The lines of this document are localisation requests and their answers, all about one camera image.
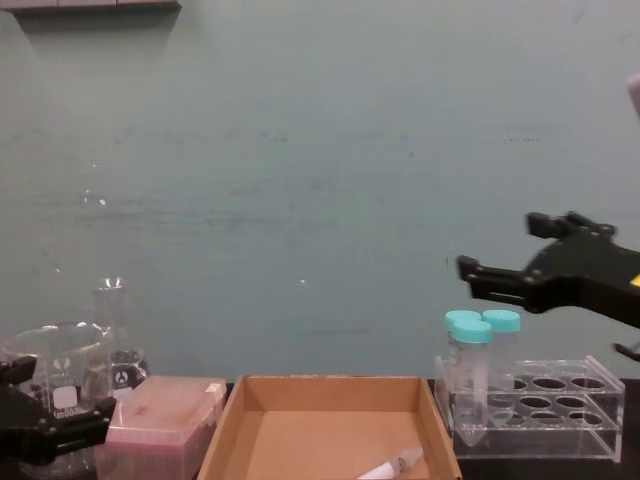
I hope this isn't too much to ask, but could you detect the clear tube with white label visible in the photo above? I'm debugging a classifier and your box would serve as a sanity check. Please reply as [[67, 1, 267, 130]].
[[356, 445, 425, 480]]

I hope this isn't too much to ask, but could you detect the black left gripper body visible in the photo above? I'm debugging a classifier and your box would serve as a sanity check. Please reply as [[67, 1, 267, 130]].
[[0, 388, 62, 467]]

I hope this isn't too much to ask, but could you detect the pink pipette tip box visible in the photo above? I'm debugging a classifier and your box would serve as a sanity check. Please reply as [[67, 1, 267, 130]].
[[94, 375, 228, 480]]

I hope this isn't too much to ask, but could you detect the shallow brown cardboard tray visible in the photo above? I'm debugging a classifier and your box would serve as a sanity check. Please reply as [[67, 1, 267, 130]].
[[197, 375, 464, 480]]

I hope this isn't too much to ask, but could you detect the clear glass beaker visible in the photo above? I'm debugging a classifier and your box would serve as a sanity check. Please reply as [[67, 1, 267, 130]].
[[1, 321, 115, 477]]

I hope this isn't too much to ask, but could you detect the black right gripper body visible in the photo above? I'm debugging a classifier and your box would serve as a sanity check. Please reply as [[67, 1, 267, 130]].
[[521, 231, 640, 330]]

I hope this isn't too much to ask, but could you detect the clear tube with teal cap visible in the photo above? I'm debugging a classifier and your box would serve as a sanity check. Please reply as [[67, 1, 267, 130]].
[[450, 319, 494, 449], [443, 309, 483, 401], [481, 309, 522, 427]]

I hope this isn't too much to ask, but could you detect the clear plastic tube rack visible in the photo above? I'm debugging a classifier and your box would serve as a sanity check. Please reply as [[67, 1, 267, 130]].
[[433, 355, 627, 462]]

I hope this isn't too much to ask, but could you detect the clear glass conical flask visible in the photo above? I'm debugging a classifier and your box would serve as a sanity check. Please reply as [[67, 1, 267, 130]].
[[91, 277, 152, 402]]

